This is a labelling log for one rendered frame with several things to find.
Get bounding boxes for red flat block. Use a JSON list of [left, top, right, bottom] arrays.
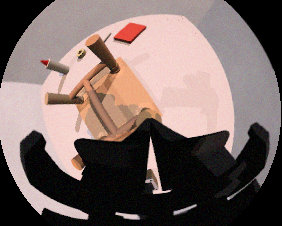
[[113, 23, 146, 44]]

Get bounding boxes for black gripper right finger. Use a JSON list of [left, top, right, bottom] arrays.
[[150, 118, 230, 191]]

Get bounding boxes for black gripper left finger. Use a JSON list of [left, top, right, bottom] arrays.
[[74, 118, 151, 193]]

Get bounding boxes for brown wooden stool seat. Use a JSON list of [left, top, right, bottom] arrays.
[[75, 57, 163, 140]]

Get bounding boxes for brown wooden stool legs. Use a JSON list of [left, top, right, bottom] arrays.
[[44, 34, 162, 171]]

